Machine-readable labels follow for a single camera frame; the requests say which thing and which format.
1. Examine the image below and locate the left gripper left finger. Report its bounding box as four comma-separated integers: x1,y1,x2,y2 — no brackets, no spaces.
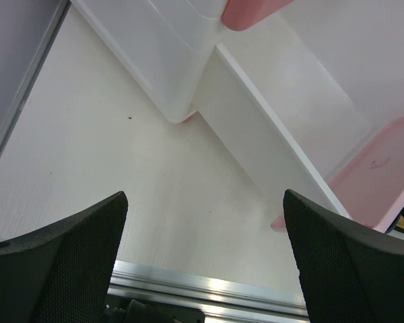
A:
0,192,128,322

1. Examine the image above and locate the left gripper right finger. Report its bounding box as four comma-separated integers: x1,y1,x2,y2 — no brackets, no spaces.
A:
283,190,404,322

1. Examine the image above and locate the light pink drawer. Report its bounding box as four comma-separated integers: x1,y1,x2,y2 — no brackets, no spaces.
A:
194,1,404,232

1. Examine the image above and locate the dark pink drawer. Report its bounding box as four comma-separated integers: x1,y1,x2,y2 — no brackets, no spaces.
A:
221,0,293,32

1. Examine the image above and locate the white plastic shoe cabinet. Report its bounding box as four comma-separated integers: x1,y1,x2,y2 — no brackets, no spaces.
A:
72,0,226,123

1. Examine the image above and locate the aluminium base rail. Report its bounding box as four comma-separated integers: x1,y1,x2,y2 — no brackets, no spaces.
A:
108,260,309,322

